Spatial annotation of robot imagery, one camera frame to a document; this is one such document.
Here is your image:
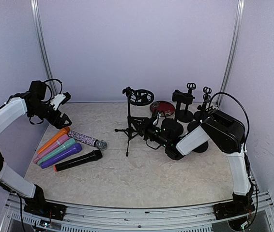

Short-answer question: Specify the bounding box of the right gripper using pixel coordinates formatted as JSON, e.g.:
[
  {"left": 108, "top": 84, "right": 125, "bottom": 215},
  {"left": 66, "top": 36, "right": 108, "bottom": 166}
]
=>
[{"left": 130, "top": 117, "right": 169, "bottom": 148}]

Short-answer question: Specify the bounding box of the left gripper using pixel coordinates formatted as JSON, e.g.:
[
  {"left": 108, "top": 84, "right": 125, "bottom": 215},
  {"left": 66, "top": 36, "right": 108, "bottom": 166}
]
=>
[{"left": 29, "top": 101, "right": 72, "bottom": 129}]

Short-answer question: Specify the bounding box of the orange microphone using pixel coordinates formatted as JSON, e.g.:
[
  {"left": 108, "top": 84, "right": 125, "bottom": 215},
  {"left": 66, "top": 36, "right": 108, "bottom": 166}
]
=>
[{"left": 37, "top": 127, "right": 70, "bottom": 154}]

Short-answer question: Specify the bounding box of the pink microphone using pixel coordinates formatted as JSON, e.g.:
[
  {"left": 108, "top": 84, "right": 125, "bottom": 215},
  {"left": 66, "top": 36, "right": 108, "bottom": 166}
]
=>
[{"left": 33, "top": 134, "right": 69, "bottom": 163}]

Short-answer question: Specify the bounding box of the teal microphone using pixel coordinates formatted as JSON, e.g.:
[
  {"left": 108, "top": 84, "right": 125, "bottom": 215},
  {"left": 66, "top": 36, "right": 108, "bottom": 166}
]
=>
[{"left": 37, "top": 138, "right": 76, "bottom": 165}]

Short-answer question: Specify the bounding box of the black tripod microphone stand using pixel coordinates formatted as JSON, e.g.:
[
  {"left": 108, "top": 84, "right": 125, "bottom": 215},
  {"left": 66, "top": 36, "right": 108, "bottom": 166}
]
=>
[{"left": 114, "top": 87, "right": 154, "bottom": 157}]

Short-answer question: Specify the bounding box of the purple microphone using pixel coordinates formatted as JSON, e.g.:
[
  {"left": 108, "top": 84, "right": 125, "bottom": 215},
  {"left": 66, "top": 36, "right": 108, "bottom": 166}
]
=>
[{"left": 39, "top": 143, "right": 82, "bottom": 169}]

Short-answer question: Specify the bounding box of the glitter microphone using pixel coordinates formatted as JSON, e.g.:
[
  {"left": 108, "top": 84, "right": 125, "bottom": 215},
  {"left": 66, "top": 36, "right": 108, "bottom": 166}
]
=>
[{"left": 68, "top": 130, "right": 107, "bottom": 151}]

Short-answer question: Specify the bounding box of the black microphone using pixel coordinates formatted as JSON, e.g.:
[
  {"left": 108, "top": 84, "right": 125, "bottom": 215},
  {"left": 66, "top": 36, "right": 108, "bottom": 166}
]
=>
[{"left": 54, "top": 150, "right": 103, "bottom": 172}]

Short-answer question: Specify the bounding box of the black desk stand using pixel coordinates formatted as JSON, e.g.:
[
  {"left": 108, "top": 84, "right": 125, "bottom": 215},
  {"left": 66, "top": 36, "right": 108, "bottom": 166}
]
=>
[{"left": 186, "top": 83, "right": 196, "bottom": 99}]

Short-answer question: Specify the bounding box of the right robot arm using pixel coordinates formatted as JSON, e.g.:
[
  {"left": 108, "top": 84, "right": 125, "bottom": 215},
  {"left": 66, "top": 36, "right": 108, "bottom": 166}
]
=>
[{"left": 129, "top": 109, "right": 256, "bottom": 219}]

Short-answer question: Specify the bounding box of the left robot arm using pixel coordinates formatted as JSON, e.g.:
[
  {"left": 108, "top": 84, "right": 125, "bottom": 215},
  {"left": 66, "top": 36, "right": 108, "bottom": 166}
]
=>
[{"left": 0, "top": 80, "right": 72, "bottom": 220}]

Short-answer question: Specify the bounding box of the red patterned coaster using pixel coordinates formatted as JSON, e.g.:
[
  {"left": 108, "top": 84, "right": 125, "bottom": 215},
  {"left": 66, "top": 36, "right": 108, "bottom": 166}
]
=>
[{"left": 150, "top": 101, "right": 175, "bottom": 116}]

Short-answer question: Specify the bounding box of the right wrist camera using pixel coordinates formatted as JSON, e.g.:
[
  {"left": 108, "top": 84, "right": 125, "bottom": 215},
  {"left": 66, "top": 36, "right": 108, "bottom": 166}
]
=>
[{"left": 152, "top": 110, "right": 161, "bottom": 126}]

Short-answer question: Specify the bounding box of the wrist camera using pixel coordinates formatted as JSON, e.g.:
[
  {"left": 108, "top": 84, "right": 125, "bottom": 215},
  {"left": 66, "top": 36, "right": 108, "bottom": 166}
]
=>
[
  {"left": 152, "top": 110, "right": 161, "bottom": 126},
  {"left": 49, "top": 92, "right": 71, "bottom": 110}
]

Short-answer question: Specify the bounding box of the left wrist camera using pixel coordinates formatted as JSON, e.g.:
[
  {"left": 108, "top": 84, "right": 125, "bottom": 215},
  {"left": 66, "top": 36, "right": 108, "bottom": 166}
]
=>
[{"left": 49, "top": 92, "right": 71, "bottom": 110}]

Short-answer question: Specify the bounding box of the black camera cable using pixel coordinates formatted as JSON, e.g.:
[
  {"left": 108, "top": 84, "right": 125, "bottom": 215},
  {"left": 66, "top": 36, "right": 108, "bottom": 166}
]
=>
[{"left": 209, "top": 91, "right": 251, "bottom": 145}]

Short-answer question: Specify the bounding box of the left aluminium frame post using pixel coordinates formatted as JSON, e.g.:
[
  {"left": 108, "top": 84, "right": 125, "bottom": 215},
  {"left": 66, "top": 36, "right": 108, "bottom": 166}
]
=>
[{"left": 30, "top": 0, "right": 58, "bottom": 95}]

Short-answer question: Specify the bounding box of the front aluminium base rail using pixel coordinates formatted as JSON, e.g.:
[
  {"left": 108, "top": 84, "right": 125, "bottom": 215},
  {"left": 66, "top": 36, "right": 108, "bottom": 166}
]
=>
[{"left": 0, "top": 192, "right": 274, "bottom": 232}]

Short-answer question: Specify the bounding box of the aluminium corner frame post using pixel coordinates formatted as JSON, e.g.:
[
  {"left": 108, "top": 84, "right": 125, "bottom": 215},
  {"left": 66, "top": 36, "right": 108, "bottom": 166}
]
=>
[{"left": 215, "top": 0, "right": 245, "bottom": 107}]

